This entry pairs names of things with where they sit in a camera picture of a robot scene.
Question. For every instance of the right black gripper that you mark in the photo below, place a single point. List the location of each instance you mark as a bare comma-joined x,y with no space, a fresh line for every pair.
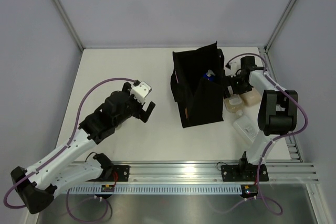
228,81

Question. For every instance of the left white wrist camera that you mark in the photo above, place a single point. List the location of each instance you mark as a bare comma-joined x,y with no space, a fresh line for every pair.
140,91

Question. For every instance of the aluminium rail frame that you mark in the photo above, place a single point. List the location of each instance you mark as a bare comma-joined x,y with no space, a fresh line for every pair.
206,172

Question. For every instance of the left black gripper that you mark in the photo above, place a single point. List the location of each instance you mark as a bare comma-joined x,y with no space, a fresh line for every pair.
140,114

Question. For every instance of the white slotted cable duct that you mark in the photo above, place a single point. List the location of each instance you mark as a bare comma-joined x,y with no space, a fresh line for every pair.
123,189

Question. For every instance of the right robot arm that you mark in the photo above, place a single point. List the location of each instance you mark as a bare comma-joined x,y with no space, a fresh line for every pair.
277,117

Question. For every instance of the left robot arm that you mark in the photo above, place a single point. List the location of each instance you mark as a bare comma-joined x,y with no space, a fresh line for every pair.
40,183

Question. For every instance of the beige soap bottle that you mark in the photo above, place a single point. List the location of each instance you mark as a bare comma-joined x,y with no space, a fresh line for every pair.
251,98

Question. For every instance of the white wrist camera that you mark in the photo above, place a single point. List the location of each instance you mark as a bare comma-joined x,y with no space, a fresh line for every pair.
140,91
232,66

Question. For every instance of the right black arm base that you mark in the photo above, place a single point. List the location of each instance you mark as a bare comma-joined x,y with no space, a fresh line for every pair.
232,173

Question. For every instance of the white clear bottle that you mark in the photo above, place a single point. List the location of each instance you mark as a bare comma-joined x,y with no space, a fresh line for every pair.
245,128

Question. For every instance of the black canvas bag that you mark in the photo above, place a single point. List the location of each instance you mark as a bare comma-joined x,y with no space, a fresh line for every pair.
199,101

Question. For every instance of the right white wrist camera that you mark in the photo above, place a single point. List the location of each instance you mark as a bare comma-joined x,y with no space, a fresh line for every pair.
232,66

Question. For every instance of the orange blue spray bottle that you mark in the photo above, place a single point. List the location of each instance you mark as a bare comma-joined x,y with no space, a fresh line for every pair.
209,75

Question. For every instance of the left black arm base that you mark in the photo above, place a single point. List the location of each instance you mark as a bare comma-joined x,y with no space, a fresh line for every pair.
119,172

